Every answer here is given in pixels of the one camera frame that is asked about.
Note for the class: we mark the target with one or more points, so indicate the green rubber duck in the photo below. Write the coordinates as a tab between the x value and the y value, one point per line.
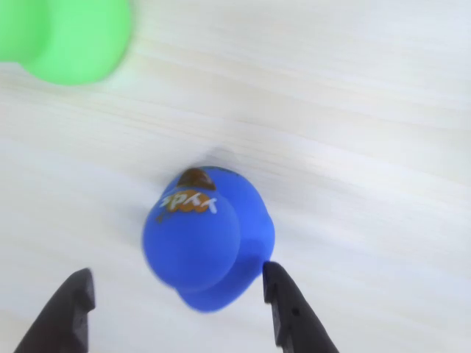
70	36

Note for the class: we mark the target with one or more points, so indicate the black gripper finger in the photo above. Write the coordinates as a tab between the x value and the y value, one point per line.
298	316
60	316

